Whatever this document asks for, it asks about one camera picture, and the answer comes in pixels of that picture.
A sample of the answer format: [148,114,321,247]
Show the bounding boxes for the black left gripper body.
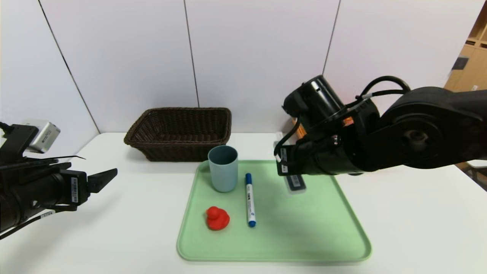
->
[14,169,89,226]

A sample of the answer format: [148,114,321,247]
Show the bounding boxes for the light blue plastic cup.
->
[207,145,239,193]

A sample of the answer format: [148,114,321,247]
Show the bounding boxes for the clear grey pencil lead case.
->
[285,173,307,195]

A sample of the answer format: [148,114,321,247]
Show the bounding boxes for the dark brown wicker basket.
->
[124,107,232,162]

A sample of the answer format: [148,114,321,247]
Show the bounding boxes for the orange wicker basket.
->
[292,116,355,139]

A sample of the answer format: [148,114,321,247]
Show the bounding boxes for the red rubber duck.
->
[205,207,230,231]

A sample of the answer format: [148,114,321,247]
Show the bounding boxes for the white marker with blue cap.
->
[245,173,256,228]

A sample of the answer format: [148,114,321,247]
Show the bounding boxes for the light green plastic tray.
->
[176,160,372,263]

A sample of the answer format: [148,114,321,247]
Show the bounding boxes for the light wooden cabinet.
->
[443,0,487,92]

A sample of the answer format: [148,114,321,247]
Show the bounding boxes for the thin black cable tie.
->
[46,155,86,162]

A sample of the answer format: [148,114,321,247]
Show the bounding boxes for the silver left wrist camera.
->
[22,120,61,154]

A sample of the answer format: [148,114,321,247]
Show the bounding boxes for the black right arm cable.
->
[356,75,412,101]

